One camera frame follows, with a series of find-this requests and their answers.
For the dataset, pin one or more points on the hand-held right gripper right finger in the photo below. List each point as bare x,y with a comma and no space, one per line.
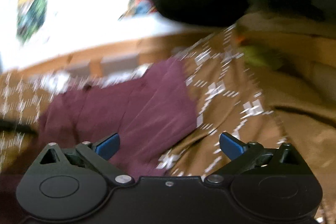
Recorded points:
231,146

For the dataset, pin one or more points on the wooden bed frame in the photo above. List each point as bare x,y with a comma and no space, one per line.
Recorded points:
118,53

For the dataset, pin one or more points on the tan plain cloth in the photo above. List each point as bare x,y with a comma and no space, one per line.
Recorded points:
302,61

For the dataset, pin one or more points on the maroon small garment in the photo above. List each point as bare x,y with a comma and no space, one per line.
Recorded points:
147,108

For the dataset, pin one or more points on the white colourful printed sheet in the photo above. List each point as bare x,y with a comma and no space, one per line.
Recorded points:
78,3

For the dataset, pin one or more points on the brown printed blanket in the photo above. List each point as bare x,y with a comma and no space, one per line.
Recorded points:
223,87

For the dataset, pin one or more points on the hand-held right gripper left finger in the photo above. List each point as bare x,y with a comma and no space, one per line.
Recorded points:
108,146

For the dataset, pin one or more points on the green small object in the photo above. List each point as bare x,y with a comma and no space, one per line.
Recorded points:
253,56

